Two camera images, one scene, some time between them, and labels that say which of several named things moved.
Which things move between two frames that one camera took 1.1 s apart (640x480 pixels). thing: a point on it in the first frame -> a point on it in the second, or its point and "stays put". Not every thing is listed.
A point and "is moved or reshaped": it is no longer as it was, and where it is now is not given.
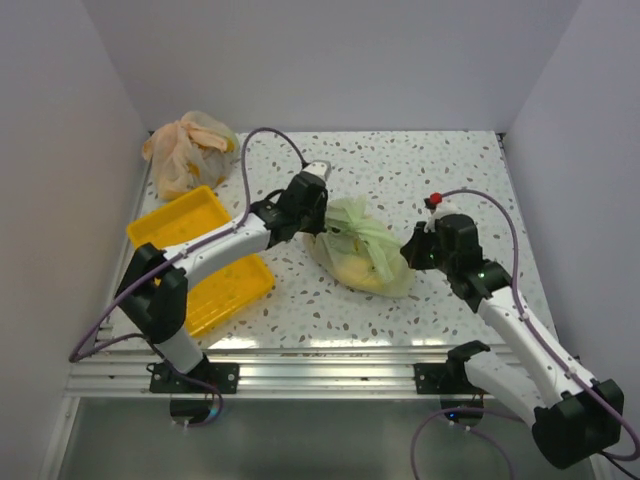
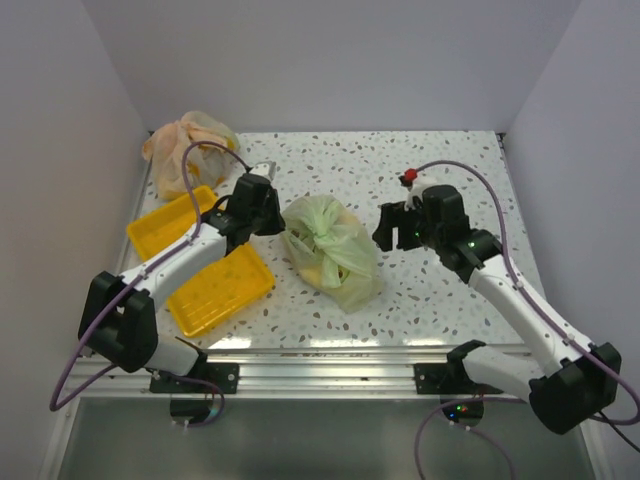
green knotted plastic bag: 361,251 is moved or reshaped
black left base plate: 225,377 stays put
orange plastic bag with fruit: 194,152 stays put
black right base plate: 444,378 stays put
